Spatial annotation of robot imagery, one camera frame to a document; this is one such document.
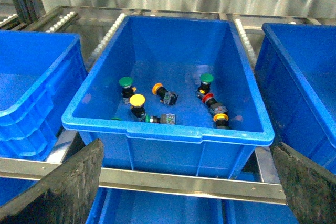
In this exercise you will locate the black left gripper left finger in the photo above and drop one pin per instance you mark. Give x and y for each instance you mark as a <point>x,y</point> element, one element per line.
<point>65,195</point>

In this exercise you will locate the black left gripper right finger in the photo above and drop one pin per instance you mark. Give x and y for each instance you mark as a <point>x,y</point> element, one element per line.
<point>309,188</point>

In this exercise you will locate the orange-yellow push button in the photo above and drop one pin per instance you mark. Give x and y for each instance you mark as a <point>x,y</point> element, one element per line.
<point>167,97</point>

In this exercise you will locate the blue source bin with buttons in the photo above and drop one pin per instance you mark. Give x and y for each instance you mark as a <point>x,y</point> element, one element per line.
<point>173,52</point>

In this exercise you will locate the lower blue bin far left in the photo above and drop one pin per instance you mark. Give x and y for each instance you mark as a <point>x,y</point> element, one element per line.
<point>11,187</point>

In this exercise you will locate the lower blue bin middle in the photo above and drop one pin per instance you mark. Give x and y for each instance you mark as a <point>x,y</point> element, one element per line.
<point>245,212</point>

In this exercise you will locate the yellow mushroom push button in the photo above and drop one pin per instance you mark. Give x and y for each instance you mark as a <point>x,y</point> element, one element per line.
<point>137,102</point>

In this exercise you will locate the green push button left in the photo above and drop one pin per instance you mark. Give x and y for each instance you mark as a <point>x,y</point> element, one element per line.
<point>126,84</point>

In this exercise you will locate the green push button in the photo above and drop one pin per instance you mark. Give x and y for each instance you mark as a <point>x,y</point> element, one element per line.
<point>205,85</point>
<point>126,84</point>

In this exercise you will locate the blue bin far left upper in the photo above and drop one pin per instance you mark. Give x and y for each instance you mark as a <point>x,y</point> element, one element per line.
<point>40,74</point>

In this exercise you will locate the blue middle upper bin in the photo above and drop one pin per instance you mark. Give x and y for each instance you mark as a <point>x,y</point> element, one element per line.
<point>295,72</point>

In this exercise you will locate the green button lying flat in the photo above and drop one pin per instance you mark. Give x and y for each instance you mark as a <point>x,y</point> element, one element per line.
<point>163,119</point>

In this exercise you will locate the green push button right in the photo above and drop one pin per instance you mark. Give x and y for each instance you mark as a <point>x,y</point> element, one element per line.
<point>205,85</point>

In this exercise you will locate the steel front shelf rail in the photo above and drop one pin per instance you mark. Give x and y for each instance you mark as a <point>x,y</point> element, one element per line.
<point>159,183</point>

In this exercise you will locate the orange button near wall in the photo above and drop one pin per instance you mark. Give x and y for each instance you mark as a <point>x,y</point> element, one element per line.
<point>221,121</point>

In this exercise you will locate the red push button at wall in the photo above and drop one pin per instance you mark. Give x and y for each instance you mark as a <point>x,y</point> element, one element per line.
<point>213,105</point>

